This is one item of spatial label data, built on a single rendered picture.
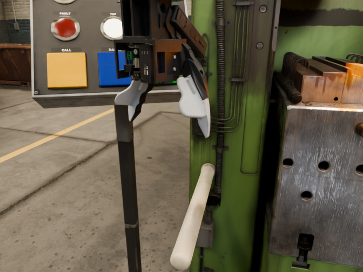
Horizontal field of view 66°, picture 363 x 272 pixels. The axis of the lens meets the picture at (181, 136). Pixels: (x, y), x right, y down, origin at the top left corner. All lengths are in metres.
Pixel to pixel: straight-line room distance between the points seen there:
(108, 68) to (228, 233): 0.79
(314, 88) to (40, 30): 0.65
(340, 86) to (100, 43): 0.58
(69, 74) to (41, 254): 1.26
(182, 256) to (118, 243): 1.06
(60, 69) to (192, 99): 0.33
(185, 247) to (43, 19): 0.57
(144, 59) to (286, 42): 0.93
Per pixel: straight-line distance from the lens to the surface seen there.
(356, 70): 0.78
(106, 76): 0.61
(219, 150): 0.95
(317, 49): 1.27
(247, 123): 0.95
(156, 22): 0.38
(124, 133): 0.77
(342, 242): 0.93
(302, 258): 0.96
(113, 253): 1.62
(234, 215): 1.10
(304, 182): 0.81
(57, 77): 0.63
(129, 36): 0.38
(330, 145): 0.77
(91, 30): 0.67
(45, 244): 1.80
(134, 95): 0.46
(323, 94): 0.80
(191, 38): 0.45
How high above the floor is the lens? 1.08
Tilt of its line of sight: 20 degrees down
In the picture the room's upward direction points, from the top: straight up
